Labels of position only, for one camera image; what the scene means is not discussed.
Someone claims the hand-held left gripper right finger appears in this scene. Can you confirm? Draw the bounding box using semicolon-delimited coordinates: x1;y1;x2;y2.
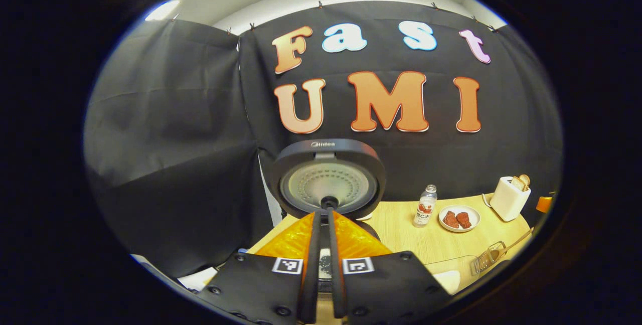
328;210;452;325

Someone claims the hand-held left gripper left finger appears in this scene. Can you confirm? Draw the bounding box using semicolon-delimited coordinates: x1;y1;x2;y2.
193;211;322;324

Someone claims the dark grey rice cooker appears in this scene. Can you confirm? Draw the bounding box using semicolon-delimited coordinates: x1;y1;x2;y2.
271;138;388;293

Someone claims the white toaster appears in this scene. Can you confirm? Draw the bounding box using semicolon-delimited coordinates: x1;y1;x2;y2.
489;176;531;222

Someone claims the white round plate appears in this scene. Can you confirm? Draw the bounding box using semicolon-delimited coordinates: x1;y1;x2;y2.
438;205;481;233

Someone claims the clear drink bottle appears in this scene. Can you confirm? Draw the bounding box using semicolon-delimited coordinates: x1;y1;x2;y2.
413;185;438;228

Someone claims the ceiling light panel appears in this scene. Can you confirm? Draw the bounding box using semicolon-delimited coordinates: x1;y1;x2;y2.
145;0;180;21

